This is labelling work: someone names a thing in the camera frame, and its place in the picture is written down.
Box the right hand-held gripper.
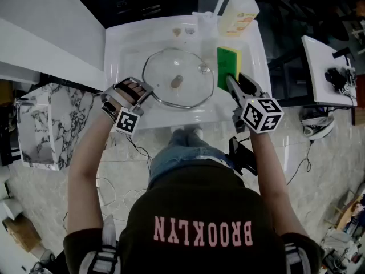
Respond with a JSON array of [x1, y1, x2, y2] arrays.
[[225, 72, 285, 134]]

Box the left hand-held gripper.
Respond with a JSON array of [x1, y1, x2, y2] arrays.
[[100, 77, 155, 136]]

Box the green yellow sponge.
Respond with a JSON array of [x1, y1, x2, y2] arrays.
[[216, 46, 243, 92]]

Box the glass pot lid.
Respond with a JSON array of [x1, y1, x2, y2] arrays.
[[141, 47, 215, 110]]

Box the person's right forearm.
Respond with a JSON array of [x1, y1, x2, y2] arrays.
[[249, 128, 313, 236]]

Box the person's left forearm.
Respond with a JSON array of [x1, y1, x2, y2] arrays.
[[66, 107, 120, 235]]

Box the person's left hand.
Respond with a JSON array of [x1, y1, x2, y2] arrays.
[[116, 81, 150, 106]]

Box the black wristwatch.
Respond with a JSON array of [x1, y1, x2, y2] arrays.
[[101, 100, 119, 122]]

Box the black waist-mounted device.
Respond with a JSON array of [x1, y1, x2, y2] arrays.
[[225, 136, 257, 176]]

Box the white sink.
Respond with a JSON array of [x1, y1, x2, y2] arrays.
[[103, 15, 272, 131]]

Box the marble pattern cabinet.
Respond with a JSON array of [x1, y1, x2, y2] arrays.
[[15, 81, 99, 171]]

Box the person's blue jeans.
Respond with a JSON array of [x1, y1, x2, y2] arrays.
[[148, 128, 243, 188]]

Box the yellow dish soap pump bottle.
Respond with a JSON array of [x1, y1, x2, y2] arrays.
[[218, 0, 261, 38]]

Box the white desk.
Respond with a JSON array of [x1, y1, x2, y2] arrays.
[[267, 35, 358, 108]]

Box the white faucet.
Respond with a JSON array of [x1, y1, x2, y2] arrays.
[[191, 0, 231, 25]]

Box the grey white sneaker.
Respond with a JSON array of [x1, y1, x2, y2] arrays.
[[301, 114, 335, 140]]

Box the black device on desk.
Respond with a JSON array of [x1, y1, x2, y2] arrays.
[[325, 67, 357, 95]]

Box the person's black shirt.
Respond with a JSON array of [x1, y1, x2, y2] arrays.
[[63, 160, 325, 274]]

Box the black metal rack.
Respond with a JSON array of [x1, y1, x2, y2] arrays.
[[0, 104, 22, 167]]

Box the white roll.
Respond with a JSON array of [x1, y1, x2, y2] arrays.
[[0, 200, 23, 221]]

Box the pile of assorted items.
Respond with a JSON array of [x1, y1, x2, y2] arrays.
[[321, 181, 365, 274]]

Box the cardboard box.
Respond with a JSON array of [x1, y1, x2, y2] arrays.
[[2, 214, 43, 253]]

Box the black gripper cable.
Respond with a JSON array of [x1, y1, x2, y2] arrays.
[[125, 134, 153, 172]]

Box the black floor cable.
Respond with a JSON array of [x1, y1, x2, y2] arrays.
[[286, 139, 314, 186]]

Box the white floor cable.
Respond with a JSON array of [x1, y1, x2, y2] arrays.
[[95, 175, 149, 208]]

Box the black desk clamp post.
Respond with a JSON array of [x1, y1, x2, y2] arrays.
[[332, 46, 352, 59]]

